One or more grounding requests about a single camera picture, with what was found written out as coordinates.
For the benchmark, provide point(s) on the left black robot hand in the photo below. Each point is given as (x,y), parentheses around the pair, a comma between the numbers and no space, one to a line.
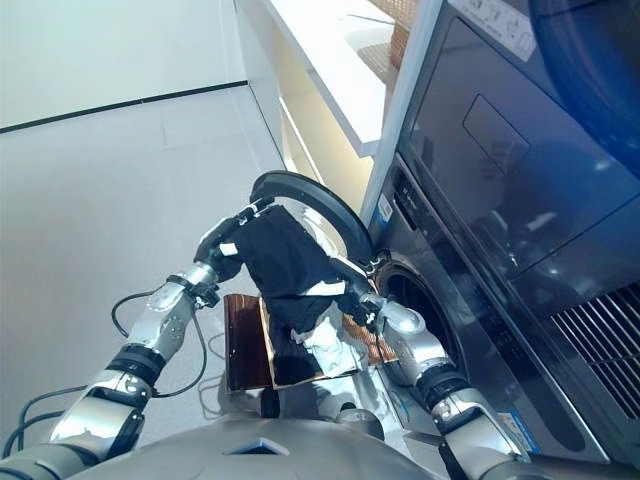
(215,250)

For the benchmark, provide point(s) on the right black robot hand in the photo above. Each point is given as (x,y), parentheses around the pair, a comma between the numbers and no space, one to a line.
(360,290)

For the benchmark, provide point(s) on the white garment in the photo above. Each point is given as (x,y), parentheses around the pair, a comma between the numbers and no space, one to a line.
(325,350)

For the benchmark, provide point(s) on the black garment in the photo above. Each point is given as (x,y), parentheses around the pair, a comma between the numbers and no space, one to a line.
(285,260)
(295,365)

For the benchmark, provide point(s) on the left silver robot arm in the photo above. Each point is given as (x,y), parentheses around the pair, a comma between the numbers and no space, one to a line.
(165,320)

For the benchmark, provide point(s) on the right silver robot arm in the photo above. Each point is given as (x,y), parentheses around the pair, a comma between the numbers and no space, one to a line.
(420,345)

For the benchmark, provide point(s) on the grey front-load washing machine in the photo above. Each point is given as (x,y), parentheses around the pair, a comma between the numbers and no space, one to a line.
(500,200)

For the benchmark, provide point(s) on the wicker laundry basket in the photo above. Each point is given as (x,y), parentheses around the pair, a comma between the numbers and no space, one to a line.
(360,330)

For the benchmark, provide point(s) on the blue white energy label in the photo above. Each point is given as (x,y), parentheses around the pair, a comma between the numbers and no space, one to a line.
(386,205)

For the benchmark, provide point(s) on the round glass washer door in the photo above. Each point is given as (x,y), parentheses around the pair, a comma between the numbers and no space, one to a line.
(320,195)

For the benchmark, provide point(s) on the right silver robot leg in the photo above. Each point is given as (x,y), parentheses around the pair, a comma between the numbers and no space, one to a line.
(360,422)

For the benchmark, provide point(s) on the silver robot leg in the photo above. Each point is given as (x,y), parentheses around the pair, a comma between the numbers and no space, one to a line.
(270,402)
(360,422)

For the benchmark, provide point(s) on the left silver robot leg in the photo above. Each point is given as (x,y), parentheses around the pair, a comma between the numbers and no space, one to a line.
(270,402)

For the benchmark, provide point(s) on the silver robot torso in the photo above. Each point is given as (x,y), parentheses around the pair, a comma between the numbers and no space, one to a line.
(260,455)

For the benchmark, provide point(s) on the blue white pictured sticker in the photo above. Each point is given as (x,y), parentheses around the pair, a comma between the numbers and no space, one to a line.
(520,435)

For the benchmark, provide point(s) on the black vent grille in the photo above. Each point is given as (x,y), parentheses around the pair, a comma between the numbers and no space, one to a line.
(605,345)

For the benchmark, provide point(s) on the small wicker box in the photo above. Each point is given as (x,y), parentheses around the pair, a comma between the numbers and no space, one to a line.
(402,30)

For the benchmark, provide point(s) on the white instruction label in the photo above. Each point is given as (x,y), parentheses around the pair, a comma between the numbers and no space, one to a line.
(500,20)

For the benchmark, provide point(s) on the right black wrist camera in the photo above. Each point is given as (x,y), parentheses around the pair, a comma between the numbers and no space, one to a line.
(367,317)

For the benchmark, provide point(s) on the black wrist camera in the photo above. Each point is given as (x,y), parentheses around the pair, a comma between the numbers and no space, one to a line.
(207,295)
(367,317)

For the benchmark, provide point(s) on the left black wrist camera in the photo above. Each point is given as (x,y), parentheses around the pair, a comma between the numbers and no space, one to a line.
(207,295)

